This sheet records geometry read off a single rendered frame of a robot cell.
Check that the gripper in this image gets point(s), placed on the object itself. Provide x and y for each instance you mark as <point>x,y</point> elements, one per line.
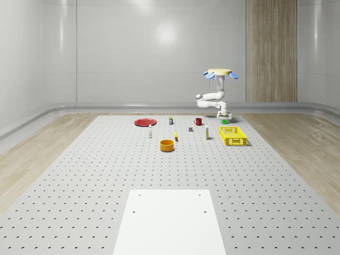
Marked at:
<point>224,114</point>

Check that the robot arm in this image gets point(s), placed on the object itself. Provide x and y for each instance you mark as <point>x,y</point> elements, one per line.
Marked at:
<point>220,90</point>

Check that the yellow basket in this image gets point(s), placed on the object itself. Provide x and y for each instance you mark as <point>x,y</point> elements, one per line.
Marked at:
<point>232,135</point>

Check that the red mug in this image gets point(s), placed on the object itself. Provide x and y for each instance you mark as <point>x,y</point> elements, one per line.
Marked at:
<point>198,122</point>

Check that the flat-sided can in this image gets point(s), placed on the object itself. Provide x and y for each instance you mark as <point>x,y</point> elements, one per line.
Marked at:
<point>171,121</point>

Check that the yellow bowl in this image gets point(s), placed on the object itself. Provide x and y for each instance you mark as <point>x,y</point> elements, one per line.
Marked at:
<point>167,146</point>

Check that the small white bottle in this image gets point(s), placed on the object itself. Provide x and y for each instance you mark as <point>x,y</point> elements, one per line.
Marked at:
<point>150,132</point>

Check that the red plate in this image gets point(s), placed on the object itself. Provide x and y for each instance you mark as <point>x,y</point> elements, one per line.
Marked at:
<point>145,122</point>

